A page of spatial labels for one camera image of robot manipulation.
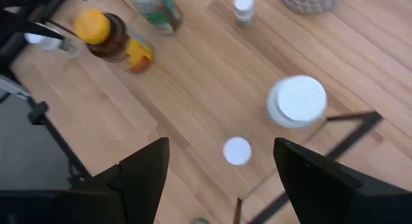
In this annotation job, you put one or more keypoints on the succulent in patterned grey pot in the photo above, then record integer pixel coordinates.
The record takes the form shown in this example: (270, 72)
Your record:
(310, 2)

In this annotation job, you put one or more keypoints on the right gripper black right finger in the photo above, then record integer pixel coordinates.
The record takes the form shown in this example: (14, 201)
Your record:
(322, 192)

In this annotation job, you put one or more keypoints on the small white pill bottle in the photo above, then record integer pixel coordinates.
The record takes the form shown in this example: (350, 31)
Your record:
(243, 8)

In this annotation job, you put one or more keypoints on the gummies bottle with green label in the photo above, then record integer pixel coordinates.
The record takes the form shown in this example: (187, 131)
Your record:
(157, 11)

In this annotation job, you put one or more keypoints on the pink bottle with white cap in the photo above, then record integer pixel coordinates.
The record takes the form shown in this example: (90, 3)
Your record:
(237, 151)

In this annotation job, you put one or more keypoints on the black rig frame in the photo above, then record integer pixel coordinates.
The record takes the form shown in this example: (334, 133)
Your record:
(38, 113)

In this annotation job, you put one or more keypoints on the black metal shelf, wood board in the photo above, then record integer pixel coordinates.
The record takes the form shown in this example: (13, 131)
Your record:
(354, 134)

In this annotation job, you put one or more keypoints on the large white pill bottle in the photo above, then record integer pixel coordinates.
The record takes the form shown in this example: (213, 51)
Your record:
(297, 100)

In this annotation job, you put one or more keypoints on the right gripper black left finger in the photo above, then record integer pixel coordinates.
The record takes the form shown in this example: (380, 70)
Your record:
(128, 192)

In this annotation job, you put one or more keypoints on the fish oil bottle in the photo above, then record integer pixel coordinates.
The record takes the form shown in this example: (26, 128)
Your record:
(112, 40)

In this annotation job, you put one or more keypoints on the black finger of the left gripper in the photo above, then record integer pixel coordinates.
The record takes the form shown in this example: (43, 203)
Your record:
(22, 26)

